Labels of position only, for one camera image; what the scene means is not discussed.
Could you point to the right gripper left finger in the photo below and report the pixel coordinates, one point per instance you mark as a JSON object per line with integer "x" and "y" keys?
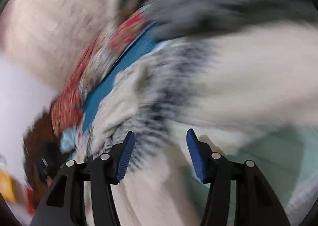
{"x": 63, "y": 203}

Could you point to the beige patterned folded blanket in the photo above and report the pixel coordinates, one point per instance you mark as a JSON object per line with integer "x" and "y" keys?
{"x": 48, "y": 37}

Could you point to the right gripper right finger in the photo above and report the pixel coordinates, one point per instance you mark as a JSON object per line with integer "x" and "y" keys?
{"x": 255, "y": 201}

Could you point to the grey padded jacket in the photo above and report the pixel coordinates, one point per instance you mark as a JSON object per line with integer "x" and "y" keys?
{"x": 182, "y": 18}

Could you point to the red patchwork quilt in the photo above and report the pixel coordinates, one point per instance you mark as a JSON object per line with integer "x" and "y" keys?
{"x": 91, "y": 69}

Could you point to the blue ribbed bed mat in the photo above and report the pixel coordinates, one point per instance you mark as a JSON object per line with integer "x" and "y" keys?
{"x": 142, "y": 45}

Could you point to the carved brown wooden headboard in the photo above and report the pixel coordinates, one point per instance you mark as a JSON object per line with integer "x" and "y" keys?
{"x": 40, "y": 146}

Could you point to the beige zigzag bed cover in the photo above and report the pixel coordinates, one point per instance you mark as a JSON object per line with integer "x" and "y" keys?
{"x": 155, "y": 195}

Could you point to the white black-patterned fleece garment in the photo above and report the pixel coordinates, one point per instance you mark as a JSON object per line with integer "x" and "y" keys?
{"x": 251, "y": 82}

